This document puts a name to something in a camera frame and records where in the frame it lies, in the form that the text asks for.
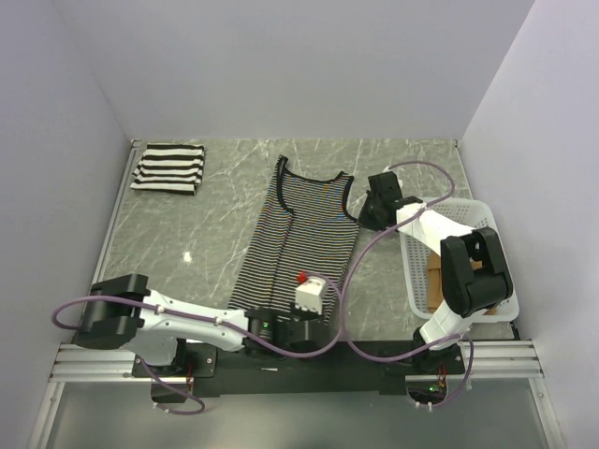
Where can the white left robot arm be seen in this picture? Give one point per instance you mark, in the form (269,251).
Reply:
(125,314)

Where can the wide striped tank top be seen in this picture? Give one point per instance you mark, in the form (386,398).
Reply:
(170,168)

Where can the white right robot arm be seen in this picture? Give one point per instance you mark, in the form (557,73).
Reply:
(474,275)

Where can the thin striped tank top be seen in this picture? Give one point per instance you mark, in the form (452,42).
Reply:
(303,226)

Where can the aluminium frame rail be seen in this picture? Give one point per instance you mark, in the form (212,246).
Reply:
(492,359)

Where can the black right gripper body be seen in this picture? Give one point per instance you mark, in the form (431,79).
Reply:
(368,216)

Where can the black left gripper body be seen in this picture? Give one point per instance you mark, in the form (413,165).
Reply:
(297,316)

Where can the tan brown tank top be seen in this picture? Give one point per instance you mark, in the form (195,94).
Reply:
(435,295)

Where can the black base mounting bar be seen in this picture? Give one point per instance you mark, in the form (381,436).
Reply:
(245,382)

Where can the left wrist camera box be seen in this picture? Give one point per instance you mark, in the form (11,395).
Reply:
(310,293)

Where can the white plastic laundry basket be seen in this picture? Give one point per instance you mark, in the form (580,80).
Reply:
(416,255)

